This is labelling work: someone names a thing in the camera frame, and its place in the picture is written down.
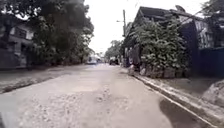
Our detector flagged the row of trees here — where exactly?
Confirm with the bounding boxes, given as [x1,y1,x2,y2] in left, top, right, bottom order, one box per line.
[0,0,96,67]

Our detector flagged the green leafy bush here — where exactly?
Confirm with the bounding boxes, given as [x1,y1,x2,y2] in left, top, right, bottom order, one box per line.
[133,18,191,76]

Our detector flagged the grey roadside verge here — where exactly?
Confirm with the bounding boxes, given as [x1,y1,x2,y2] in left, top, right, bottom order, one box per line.
[0,64,91,95]

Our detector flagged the grey concrete road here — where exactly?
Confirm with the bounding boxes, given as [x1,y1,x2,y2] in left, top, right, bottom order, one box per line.
[0,63,224,128]

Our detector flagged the blue fence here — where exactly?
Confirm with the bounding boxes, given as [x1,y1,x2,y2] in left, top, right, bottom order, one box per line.
[191,46,224,78]

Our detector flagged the utility pole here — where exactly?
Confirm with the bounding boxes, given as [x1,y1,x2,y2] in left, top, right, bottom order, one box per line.
[116,9,128,68]

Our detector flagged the grey building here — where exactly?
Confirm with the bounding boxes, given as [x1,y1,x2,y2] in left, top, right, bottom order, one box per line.
[0,19,36,70]

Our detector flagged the distant trees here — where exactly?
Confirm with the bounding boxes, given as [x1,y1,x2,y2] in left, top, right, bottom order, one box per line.
[104,39,124,61]

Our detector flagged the dark-roofed building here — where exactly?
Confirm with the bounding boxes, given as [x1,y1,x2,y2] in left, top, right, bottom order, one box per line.
[123,4,216,68]

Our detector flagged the concrete roadside strip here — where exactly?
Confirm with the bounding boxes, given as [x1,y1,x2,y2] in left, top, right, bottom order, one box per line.
[128,71,224,128]

